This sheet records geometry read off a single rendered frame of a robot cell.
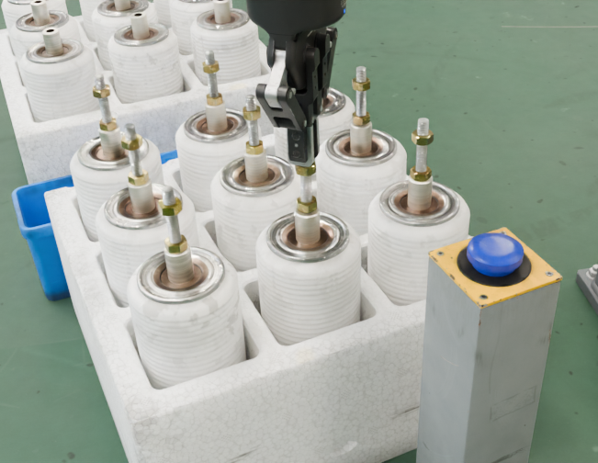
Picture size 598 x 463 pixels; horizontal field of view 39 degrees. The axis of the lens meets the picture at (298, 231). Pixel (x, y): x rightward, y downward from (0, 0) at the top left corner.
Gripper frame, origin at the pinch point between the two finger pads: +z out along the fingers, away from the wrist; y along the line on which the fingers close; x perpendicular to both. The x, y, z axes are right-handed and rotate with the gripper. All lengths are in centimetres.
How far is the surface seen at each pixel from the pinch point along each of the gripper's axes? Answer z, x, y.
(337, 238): 9.8, -2.7, 0.2
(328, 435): 27.8, -3.8, -7.0
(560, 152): 35, -19, 65
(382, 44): 35, 19, 99
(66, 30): 11, 50, 38
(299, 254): 9.8, -0.2, -3.0
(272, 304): 15.1, 2.1, -4.3
